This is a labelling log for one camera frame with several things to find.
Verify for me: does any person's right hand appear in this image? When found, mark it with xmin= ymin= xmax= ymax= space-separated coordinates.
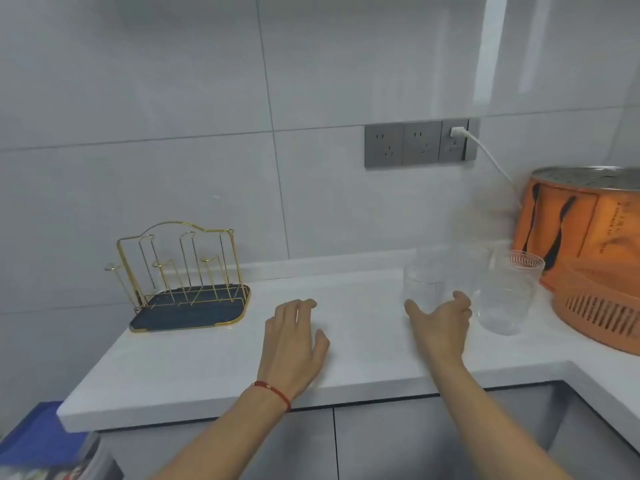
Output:
xmin=403 ymin=291 xmax=474 ymax=368

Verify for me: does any person's left hand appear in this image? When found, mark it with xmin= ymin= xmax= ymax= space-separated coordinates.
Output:
xmin=257 ymin=298 xmax=331 ymax=401

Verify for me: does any person's right forearm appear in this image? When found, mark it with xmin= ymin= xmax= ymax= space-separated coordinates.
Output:
xmin=429 ymin=356 xmax=577 ymax=480

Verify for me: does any person's left forearm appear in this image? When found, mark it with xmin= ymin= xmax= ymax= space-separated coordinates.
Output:
xmin=148 ymin=382 xmax=293 ymax=480

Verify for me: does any clear ribbed drinking glass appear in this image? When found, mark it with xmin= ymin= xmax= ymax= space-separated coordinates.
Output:
xmin=449 ymin=239 xmax=496 ymax=298
xmin=474 ymin=250 xmax=546 ymax=336
xmin=403 ymin=265 xmax=452 ymax=316

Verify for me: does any grey cabinet door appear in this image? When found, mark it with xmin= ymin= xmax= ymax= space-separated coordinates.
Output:
xmin=332 ymin=382 xmax=572 ymax=480

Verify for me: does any orange cardboard box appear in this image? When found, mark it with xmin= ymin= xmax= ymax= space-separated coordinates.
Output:
xmin=512 ymin=177 xmax=640 ymax=294

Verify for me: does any orange plastic strainer basket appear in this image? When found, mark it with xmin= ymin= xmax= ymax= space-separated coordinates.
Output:
xmin=552 ymin=255 xmax=640 ymax=357

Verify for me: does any perforated steel steamer tray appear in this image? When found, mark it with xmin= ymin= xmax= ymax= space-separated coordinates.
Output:
xmin=529 ymin=166 xmax=640 ymax=192

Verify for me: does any blue plastic bin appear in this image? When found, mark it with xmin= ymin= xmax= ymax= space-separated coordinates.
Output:
xmin=0 ymin=401 xmax=67 ymax=469

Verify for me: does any red string bracelet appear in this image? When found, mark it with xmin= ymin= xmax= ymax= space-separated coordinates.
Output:
xmin=251 ymin=380 xmax=292 ymax=413

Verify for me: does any gold wire cup rack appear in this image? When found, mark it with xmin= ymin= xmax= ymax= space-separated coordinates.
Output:
xmin=104 ymin=221 xmax=253 ymax=334

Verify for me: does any grey wall socket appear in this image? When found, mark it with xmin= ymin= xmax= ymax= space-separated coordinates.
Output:
xmin=402 ymin=121 xmax=443 ymax=166
xmin=364 ymin=123 xmax=404 ymax=169
xmin=438 ymin=118 xmax=479 ymax=164

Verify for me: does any white power cable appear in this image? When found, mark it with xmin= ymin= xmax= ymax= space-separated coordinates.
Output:
xmin=465 ymin=132 xmax=524 ymax=209

